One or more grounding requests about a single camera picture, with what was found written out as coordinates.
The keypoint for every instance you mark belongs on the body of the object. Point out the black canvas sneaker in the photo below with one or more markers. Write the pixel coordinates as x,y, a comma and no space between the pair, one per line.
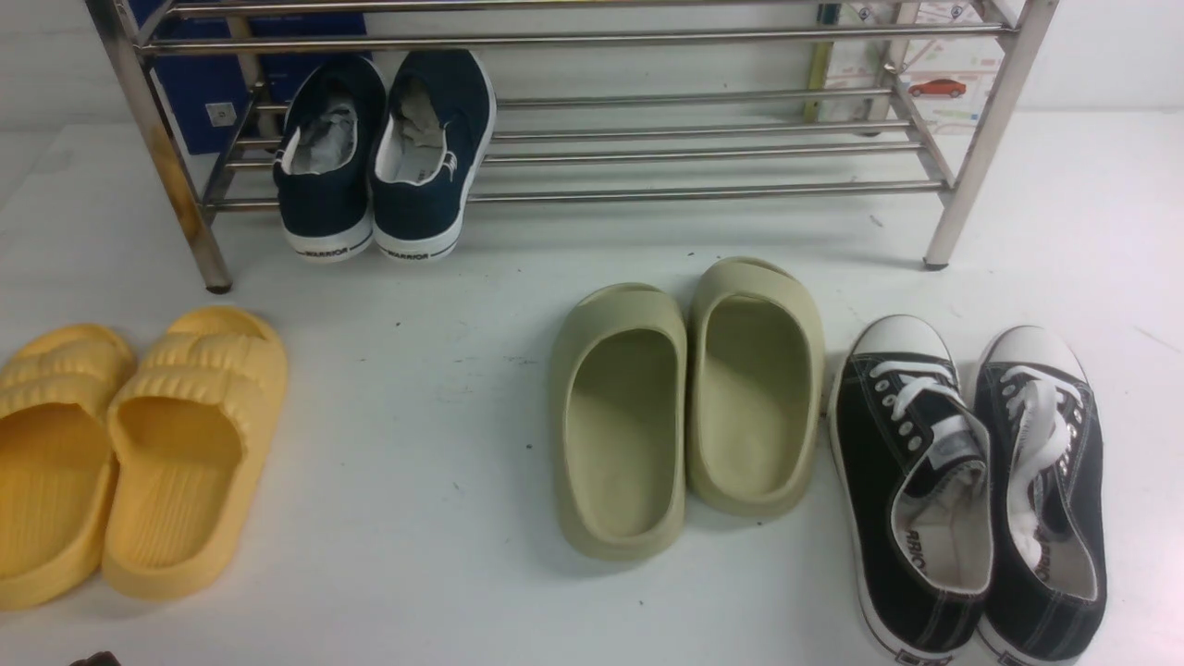
1049,583
914,464

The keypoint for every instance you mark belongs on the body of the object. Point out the stainless steel shoe rack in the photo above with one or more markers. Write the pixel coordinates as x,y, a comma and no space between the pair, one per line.
600,105

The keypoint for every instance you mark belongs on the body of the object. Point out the blue box behind rack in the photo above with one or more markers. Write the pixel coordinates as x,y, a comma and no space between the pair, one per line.
207,93

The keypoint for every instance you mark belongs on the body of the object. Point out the left olive foam slipper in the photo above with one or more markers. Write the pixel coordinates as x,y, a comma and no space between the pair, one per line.
616,393

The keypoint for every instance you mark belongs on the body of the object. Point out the olive foam slipper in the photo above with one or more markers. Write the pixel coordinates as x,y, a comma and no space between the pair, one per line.
616,393
755,383

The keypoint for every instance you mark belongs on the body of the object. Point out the right olive foam slipper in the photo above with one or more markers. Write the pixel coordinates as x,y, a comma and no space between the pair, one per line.
755,383

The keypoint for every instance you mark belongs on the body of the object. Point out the right navy canvas shoe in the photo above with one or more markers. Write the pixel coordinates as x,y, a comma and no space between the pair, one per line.
441,116

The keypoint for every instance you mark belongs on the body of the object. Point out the navy canvas shoe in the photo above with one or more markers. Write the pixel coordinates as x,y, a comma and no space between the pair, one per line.
441,116
321,167

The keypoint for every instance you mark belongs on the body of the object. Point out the left navy canvas shoe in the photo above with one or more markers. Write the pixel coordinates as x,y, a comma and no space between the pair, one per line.
321,167

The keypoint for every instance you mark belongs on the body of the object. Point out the right yellow rubber slipper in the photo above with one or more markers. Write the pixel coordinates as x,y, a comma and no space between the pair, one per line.
191,432

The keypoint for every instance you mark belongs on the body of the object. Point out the yellow rubber slipper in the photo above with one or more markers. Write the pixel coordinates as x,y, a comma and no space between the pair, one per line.
58,466
191,432

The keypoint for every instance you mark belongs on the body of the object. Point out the poster with red car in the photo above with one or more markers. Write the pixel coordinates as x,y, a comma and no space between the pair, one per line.
949,81

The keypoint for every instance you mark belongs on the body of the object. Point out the left yellow rubber slipper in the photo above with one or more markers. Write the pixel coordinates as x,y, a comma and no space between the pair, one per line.
58,466

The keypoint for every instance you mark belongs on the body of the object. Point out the dark object bottom edge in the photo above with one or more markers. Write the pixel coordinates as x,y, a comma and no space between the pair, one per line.
98,659

